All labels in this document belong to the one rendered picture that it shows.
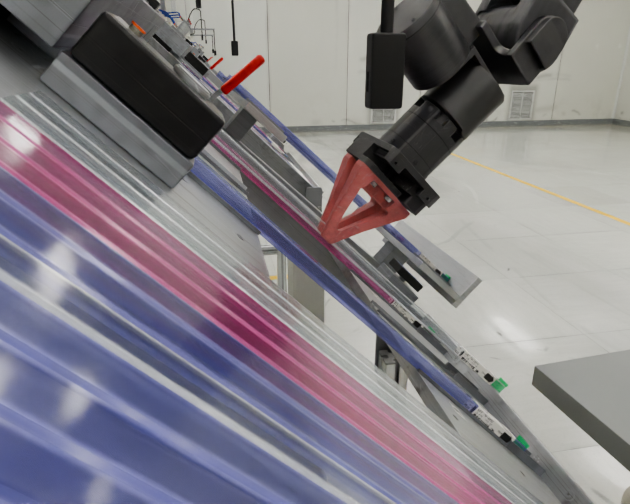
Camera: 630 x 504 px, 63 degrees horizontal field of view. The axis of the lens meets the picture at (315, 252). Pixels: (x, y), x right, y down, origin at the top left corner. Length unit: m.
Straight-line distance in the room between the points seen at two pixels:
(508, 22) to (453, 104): 0.09
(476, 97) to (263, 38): 7.66
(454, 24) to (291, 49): 7.70
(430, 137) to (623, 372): 0.67
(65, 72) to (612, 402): 0.86
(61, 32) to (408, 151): 0.29
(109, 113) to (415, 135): 0.28
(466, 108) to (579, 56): 9.59
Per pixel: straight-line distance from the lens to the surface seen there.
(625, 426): 0.90
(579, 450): 1.83
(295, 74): 8.17
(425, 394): 0.43
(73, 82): 0.28
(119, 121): 0.28
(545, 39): 0.51
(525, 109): 9.60
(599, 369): 1.02
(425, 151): 0.47
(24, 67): 0.29
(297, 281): 0.95
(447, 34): 0.46
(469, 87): 0.49
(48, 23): 0.30
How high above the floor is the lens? 1.10
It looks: 21 degrees down
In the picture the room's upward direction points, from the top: straight up
